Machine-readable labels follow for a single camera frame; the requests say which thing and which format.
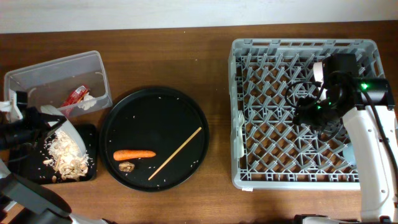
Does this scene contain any grey plate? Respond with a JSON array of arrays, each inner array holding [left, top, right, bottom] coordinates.
[[40, 105, 86, 156]]

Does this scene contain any food scraps rice and pasta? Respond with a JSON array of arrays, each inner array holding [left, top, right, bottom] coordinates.
[[40, 130, 91, 183]]

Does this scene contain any red snack wrapper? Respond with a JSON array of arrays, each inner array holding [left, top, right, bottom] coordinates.
[[61, 85, 90, 117]]

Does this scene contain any white tissue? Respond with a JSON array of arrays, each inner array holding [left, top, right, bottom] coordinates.
[[78, 93, 96, 111]]

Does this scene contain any light blue cup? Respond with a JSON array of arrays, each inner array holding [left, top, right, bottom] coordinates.
[[342, 142, 357, 166]]

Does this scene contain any orange carrot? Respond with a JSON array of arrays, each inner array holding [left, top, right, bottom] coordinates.
[[113, 150, 156, 161]]

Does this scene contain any brown walnut piece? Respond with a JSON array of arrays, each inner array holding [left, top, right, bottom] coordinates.
[[119, 162, 135, 173]]

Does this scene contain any white plastic fork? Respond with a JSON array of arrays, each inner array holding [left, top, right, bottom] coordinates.
[[237, 110, 245, 158]]

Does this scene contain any pink-white bowl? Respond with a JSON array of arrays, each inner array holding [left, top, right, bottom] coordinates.
[[313, 62, 326, 100]]

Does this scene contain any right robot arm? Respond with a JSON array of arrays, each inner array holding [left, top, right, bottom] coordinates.
[[293, 54, 397, 223]]

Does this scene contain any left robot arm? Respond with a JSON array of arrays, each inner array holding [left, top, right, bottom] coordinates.
[[1, 91, 110, 223]]

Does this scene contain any clear plastic waste bin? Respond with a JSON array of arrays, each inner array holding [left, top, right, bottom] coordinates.
[[2, 50, 113, 118]]

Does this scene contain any grey dishwasher rack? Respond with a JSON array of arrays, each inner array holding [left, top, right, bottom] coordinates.
[[228, 39, 384, 191]]

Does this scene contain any black rectangular tray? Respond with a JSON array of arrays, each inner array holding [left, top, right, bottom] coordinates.
[[7, 124, 98, 185]]

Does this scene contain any round black serving tray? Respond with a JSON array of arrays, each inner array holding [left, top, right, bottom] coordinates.
[[98, 87, 210, 192]]

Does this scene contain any wooden chopstick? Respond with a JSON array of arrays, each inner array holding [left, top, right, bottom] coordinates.
[[147, 127, 202, 180]]

